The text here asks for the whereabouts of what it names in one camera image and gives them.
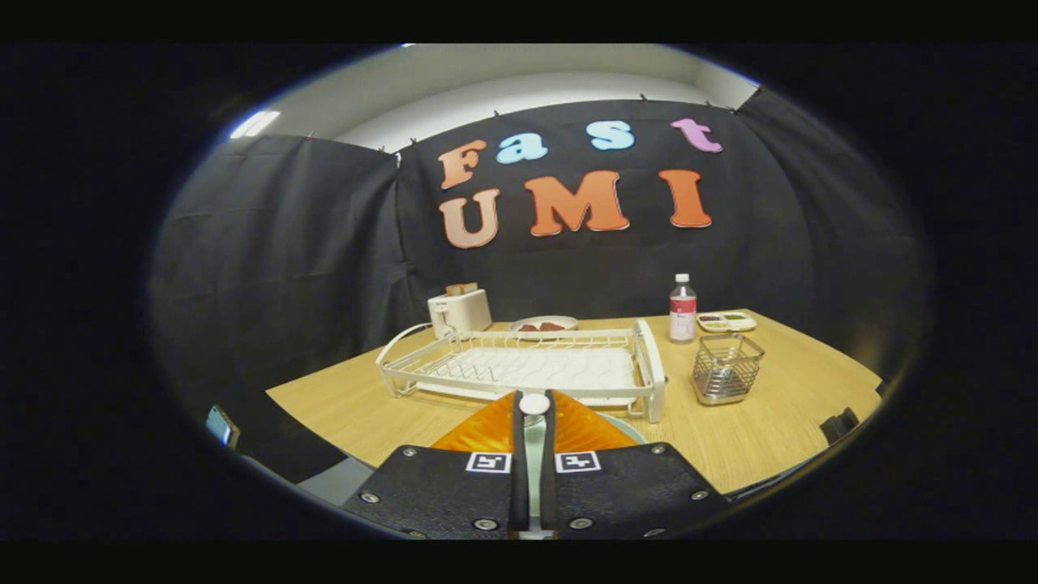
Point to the toast slice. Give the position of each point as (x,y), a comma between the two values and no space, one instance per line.
(461,289)

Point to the black chair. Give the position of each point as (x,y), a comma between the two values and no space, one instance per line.
(839,426)

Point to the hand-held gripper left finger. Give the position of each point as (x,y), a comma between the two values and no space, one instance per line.
(438,495)

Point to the white divided condiment dish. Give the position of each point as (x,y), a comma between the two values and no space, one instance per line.
(726,322)

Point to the black backdrop cloth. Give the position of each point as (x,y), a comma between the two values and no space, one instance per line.
(284,243)

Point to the clear bottle red label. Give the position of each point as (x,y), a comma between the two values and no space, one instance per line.
(683,312)

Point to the small plate with food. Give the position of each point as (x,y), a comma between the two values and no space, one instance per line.
(543,324)

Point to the light green plate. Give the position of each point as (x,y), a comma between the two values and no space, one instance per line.
(534,474)

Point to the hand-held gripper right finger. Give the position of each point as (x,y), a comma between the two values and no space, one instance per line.
(550,487)

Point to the white toaster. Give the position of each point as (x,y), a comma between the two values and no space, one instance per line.
(462,312)

